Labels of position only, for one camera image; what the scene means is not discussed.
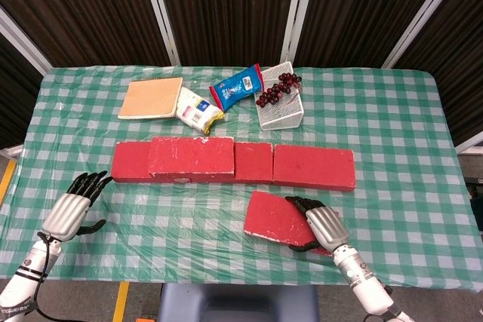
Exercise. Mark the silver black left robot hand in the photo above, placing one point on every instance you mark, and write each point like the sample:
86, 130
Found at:
66, 214

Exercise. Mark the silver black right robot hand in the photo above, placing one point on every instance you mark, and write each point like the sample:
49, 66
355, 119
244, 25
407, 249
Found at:
326, 226

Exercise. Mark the red foam brick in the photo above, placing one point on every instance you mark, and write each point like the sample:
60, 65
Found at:
271, 216

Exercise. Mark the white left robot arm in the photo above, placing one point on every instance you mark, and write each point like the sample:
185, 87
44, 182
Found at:
26, 273

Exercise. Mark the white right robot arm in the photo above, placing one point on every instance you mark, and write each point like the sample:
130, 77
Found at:
362, 276

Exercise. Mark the dark blue seat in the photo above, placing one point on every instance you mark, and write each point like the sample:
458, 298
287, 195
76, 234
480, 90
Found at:
237, 303

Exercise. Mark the green white checkered tablecloth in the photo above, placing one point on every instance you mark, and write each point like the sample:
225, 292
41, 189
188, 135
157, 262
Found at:
188, 231

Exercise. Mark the dark red grape bunch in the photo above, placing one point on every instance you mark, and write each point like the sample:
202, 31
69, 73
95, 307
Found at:
273, 92

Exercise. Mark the tan spiral notebook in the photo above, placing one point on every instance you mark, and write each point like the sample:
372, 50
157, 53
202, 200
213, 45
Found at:
151, 97

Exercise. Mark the dark equipment beside table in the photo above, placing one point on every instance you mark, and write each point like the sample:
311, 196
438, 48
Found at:
476, 201

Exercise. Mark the blue snack packet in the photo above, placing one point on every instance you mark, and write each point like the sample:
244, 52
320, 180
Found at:
234, 88

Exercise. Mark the white and yellow snack packet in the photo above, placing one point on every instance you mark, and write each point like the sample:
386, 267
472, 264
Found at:
196, 109

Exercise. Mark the dark partition panel white frame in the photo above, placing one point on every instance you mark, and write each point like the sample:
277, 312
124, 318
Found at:
453, 73
87, 9
226, 9
362, 9
15, 92

